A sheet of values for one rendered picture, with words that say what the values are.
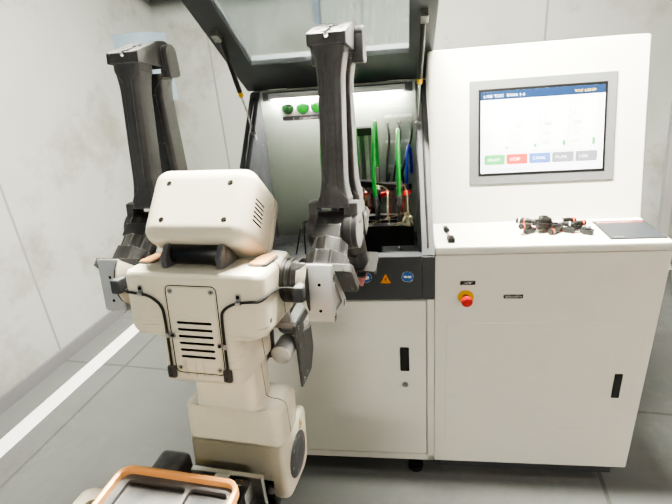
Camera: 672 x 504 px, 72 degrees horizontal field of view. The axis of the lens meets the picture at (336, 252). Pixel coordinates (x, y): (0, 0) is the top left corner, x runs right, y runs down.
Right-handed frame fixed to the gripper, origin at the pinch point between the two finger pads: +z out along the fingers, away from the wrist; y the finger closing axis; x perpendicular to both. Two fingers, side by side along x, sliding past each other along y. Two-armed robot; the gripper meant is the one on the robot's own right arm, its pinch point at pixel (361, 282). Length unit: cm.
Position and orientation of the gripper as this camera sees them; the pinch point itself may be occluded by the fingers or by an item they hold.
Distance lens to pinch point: 127.1
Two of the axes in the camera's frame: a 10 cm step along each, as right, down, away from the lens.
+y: -9.7, -0.3, 2.4
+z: 1.6, 6.6, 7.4
